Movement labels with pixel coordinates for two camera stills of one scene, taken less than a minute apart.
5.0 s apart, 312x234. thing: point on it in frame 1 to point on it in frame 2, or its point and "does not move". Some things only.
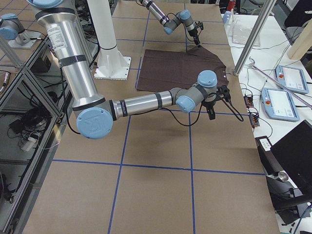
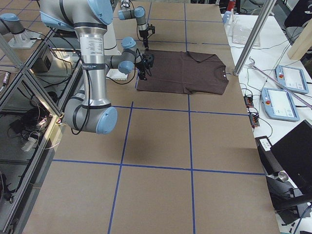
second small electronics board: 254,120 does not move
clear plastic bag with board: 241,34 does not move
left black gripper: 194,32 to 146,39
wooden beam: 302,44 does not move
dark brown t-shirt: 162,69 does not move
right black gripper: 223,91 to 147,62
